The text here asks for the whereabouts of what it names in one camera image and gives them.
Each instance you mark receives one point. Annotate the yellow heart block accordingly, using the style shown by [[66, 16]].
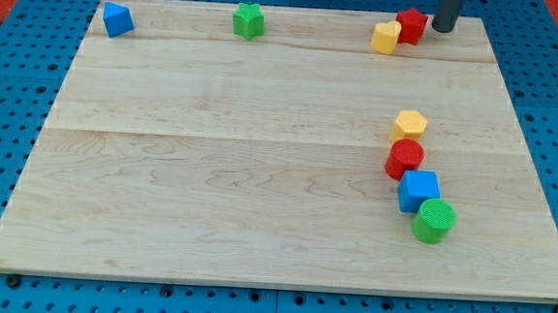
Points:
[[385, 36]]

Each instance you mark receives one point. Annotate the light wooden board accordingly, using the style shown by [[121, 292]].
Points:
[[181, 153]]

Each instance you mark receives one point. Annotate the red cylinder block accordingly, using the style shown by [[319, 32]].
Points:
[[405, 155]]

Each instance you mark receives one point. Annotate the yellow hexagon block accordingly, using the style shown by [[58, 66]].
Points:
[[409, 125]]

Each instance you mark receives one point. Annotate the green star block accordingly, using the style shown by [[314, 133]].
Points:
[[248, 21]]

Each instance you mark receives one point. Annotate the blue cube block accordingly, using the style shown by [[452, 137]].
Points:
[[416, 187]]

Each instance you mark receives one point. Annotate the green cylinder block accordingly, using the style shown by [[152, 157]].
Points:
[[433, 221]]

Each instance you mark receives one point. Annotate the red star block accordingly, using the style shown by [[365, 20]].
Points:
[[412, 23]]

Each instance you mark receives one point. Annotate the blue triangular prism block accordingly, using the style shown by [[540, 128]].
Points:
[[117, 19]]

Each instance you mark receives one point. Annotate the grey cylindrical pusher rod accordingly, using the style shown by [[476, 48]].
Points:
[[447, 14]]

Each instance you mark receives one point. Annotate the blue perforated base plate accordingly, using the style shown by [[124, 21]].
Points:
[[38, 41]]

